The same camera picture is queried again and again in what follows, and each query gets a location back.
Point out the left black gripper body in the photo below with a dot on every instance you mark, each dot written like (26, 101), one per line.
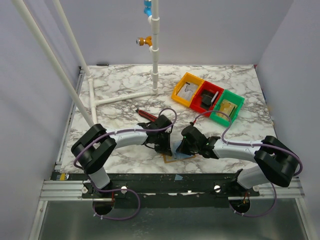
(164, 144)

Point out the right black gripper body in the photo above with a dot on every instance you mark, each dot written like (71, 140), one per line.
(185, 146)

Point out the mustard yellow card holder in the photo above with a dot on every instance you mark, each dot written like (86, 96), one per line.
(176, 156)

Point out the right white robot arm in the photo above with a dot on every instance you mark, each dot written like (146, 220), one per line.
(276, 163)

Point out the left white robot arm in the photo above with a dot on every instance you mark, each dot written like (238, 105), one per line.
(94, 148)

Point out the gold cards in green bin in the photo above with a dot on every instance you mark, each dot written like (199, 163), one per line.
(226, 109)

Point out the cards in yellow bin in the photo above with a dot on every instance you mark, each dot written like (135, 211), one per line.
(187, 91)

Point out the red black utility knife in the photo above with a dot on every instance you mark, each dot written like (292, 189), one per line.
(146, 115)

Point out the black items in red bin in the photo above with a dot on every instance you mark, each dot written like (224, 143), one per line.
(208, 98)

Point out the red plastic bin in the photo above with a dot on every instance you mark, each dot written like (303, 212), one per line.
(195, 104)

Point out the green plastic bin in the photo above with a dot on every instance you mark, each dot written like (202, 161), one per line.
(232, 97)

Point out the yellow plastic bin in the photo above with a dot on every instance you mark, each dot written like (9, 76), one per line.
(188, 77)

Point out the black mounting rail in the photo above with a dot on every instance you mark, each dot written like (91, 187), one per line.
(153, 191)

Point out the white PVC pipe frame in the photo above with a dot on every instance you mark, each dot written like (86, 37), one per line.
(90, 118)

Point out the orange camera on pole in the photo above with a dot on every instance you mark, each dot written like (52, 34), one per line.
(140, 41)

